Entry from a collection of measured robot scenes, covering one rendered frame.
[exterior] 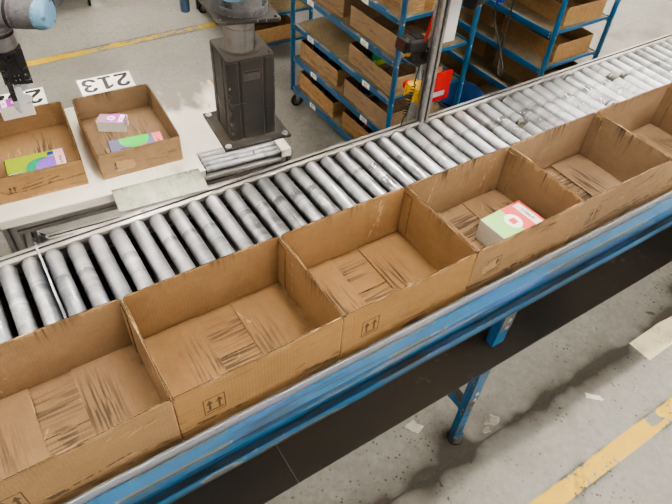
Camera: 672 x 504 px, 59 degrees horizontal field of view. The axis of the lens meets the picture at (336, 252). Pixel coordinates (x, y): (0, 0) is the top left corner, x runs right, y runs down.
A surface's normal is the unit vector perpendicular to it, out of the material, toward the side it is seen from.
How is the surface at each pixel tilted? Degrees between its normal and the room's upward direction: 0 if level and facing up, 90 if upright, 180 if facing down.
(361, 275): 0
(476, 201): 1
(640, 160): 89
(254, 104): 90
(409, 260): 0
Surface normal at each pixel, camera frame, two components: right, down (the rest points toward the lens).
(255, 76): 0.46, 0.66
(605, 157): -0.84, 0.35
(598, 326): 0.06, -0.69
